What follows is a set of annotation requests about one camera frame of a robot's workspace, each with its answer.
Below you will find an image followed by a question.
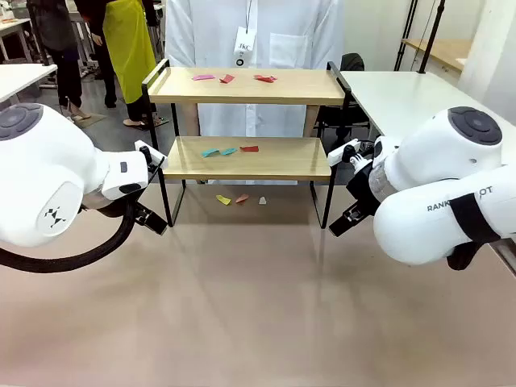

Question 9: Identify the small white side table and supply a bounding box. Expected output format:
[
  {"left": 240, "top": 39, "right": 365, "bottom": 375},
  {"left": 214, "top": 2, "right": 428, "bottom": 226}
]
[{"left": 0, "top": 63, "right": 59, "bottom": 105}]

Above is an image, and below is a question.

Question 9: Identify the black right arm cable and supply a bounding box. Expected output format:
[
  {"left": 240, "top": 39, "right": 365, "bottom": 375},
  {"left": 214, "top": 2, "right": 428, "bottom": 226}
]
[{"left": 446, "top": 240, "right": 484, "bottom": 271}]

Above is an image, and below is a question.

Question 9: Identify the large white side table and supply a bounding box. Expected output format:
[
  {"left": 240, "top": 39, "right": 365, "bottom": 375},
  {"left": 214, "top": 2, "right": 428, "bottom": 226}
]
[{"left": 340, "top": 70, "right": 516, "bottom": 141}]

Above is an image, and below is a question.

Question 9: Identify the person in dark clothes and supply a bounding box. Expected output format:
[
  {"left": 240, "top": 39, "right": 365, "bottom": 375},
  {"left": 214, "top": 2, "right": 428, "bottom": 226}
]
[{"left": 26, "top": 0, "right": 94, "bottom": 122}]

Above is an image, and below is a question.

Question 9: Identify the black stand pole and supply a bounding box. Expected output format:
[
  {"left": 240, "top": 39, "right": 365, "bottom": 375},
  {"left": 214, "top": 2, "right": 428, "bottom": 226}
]
[{"left": 418, "top": 0, "right": 447, "bottom": 75}]

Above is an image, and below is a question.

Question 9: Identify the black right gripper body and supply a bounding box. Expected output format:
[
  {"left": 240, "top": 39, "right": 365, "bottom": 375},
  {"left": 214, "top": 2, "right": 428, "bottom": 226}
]
[{"left": 345, "top": 163, "right": 375, "bottom": 215}]

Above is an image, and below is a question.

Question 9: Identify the two-tier wood metal shelf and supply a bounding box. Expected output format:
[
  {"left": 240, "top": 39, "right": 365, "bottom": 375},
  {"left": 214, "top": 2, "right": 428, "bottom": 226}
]
[{"left": 141, "top": 59, "right": 352, "bottom": 230}]

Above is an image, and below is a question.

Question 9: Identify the white background desk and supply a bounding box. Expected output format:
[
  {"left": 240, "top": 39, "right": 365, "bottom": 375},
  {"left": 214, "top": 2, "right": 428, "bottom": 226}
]
[{"left": 0, "top": 18, "right": 33, "bottom": 62}]

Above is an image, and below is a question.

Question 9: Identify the person in yellow apron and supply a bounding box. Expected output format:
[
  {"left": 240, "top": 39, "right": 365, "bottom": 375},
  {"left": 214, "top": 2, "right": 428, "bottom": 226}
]
[{"left": 86, "top": 0, "right": 163, "bottom": 131}]

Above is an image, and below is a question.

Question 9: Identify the brown floor mat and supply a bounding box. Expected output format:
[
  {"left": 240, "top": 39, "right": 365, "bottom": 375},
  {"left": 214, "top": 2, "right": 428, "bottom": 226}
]
[{"left": 64, "top": 111, "right": 108, "bottom": 130}]

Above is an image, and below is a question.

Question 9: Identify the white name badge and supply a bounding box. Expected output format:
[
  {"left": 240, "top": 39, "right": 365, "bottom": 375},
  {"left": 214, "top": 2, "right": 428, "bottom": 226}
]
[{"left": 233, "top": 26, "right": 258, "bottom": 68}]

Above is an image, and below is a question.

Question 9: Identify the black chair back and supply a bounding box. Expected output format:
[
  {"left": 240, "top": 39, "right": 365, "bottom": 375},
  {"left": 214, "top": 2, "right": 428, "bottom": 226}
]
[{"left": 340, "top": 52, "right": 366, "bottom": 73}]

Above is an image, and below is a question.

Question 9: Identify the person in white shirt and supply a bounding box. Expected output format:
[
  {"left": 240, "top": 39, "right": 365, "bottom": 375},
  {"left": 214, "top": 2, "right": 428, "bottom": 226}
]
[{"left": 164, "top": 0, "right": 347, "bottom": 186}]

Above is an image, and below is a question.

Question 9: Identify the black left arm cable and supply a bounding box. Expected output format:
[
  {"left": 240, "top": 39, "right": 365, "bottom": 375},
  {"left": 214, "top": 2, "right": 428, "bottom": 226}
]
[{"left": 0, "top": 197, "right": 142, "bottom": 274}]

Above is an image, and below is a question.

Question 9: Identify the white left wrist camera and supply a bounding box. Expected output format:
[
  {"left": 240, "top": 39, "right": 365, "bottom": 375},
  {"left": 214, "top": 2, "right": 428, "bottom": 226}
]
[{"left": 134, "top": 139, "right": 169, "bottom": 163}]

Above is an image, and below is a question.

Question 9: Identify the black tripod stand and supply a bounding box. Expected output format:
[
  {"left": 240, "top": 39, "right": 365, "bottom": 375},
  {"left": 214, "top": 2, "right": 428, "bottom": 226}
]
[{"left": 393, "top": 0, "right": 419, "bottom": 70}]

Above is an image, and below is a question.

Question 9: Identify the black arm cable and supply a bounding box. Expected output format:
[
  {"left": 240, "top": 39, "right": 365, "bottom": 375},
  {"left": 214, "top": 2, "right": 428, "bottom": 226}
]
[
  {"left": 0, "top": 197, "right": 142, "bottom": 274},
  {"left": 446, "top": 240, "right": 484, "bottom": 271}
]

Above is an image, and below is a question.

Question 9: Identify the wooden background table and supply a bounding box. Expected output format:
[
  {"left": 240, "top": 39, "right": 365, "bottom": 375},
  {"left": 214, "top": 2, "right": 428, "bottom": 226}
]
[{"left": 402, "top": 38, "right": 473, "bottom": 74}]

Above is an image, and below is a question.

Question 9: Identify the black arm strap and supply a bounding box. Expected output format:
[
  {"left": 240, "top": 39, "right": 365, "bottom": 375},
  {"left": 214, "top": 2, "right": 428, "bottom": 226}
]
[{"left": 449, "top": 193, "right": 501, "bottom": 245}]

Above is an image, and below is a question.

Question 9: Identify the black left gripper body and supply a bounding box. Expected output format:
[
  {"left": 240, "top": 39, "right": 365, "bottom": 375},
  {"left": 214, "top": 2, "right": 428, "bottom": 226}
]
[{"left": 129, "top": 198, "right": 151, "bottom": 223}]

